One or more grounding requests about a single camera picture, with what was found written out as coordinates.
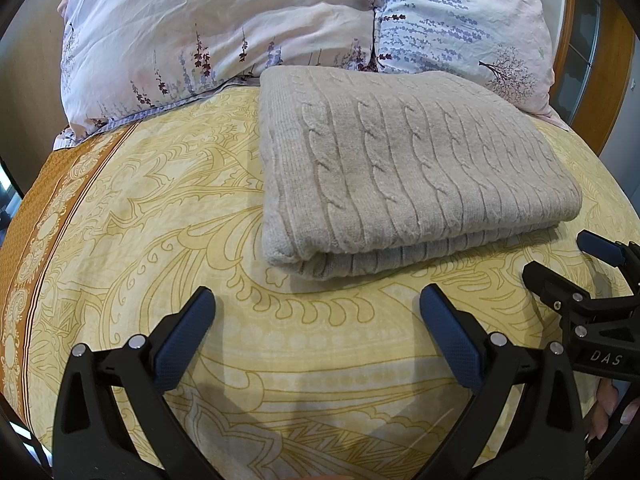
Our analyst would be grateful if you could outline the yellow patterned bed sheet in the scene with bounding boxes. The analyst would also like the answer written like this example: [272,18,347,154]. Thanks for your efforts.
[0,80,636,480]

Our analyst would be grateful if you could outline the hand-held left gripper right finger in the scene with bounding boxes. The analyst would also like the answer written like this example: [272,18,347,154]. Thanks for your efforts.
[419,284,586,480]

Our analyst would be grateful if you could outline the pink floral pillow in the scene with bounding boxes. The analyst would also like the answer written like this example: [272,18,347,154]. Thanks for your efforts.
[54,0,383,151]

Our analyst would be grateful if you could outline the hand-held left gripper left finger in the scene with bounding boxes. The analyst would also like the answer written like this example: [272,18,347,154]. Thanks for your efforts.
[52,286,217,480]

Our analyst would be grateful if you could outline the tree print floral pillow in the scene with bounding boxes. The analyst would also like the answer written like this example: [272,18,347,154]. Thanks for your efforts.
[372,0,571,131]

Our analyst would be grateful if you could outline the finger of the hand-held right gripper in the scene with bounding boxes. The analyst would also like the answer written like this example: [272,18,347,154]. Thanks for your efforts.
[522,261,596,322]
[576,230,640,281]

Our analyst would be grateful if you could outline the grey cable knit sweater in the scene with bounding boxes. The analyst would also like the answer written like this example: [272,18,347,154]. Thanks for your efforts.
[258,66,584,281]

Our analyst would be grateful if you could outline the frosted glass panel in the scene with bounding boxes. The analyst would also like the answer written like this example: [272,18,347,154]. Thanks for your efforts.
[566,0,602,121]

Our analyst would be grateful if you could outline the wooden headboard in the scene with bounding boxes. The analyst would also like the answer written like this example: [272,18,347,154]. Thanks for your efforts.
[530,0,640,156]

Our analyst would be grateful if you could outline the person's right hand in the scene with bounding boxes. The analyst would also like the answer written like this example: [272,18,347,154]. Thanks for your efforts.
[586,377,637,442]

